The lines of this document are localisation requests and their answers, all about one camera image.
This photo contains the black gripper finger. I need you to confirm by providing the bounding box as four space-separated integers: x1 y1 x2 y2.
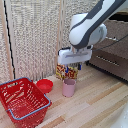
77 62 83 71
65 64 70 74

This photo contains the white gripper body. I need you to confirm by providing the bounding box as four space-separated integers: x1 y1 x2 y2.
57 45 94 66

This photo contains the pink plastic cup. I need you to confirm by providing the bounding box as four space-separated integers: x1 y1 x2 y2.
62 78 77 98

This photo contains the colourful printed cardboard box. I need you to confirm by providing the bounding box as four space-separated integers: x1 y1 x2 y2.
55 63 80 81

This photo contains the red plastic bowl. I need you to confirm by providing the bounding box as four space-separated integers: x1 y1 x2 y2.
35 78 54 94

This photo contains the brown drawer cabinet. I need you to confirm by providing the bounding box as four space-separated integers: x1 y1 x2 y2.
87 13 128 83

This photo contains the woven room divider screen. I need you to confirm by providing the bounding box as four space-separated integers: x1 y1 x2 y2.
0 0 99 83

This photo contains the red shopping basket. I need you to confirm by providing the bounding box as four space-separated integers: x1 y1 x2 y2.
0 77 52 128

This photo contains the long silver drawer handle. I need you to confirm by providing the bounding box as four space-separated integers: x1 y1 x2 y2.
95 55 120 67

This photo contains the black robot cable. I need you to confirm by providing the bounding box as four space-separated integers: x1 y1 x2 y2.
94 35 128 52

